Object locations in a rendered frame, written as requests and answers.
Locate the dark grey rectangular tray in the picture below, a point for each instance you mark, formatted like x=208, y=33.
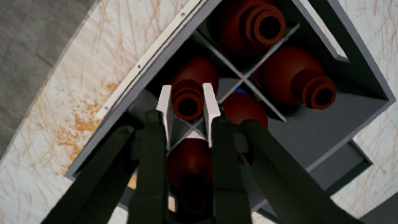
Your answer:
x=333, y=174

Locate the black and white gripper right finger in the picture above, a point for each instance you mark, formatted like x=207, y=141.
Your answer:
x=295, y=197

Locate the dark grey crate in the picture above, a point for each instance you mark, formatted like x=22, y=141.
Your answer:
x=309, y=135

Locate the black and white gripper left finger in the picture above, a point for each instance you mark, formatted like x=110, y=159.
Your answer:
x=94, y=195

